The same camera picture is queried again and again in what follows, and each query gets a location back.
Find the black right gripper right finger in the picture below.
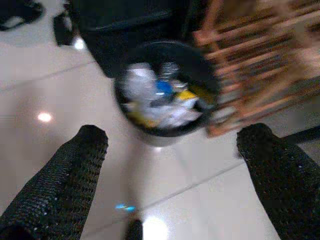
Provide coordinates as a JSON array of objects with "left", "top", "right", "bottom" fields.
[{"left": 235, "top": 122, "right": 320, "bottom": 240}]

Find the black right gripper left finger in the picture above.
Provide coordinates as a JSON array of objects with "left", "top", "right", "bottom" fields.
[{"left": 0, "top": 124, "right": 109, "bottom": 240}]

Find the round black rubbish bin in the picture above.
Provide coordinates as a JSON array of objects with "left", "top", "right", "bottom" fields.
[{"left": 113, "top": 40, "right": 221, "bottom": 147}]

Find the folded wooden slat rack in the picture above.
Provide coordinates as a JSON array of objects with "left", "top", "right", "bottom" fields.
[{"left": 192, "top": 0, "right": 320, "bottom": 138}]

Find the yellow wrapper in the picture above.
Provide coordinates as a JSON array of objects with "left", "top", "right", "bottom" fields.
[{"left": 174, "top": 88, "right": 204, "bottom": 103}]

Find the white crumpled paper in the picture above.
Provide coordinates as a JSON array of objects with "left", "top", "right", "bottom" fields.
[{"left": 123, "top": 67, "right": 161, "bottom": 106}]

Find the clear plastic bottle blue label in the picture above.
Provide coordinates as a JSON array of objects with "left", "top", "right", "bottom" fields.
[{"left": 149, "top": 62, "right": 181, "bottom": 103}]

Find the black backpack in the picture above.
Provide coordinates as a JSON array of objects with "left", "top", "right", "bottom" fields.
[{"left": 0, "top": 0, "right": 45, "bottom": 32}]

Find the black suitcase with pull handle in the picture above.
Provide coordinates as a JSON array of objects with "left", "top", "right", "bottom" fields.
[{"left": 53, "top": 0, "right": 201, "bottom": 79}]

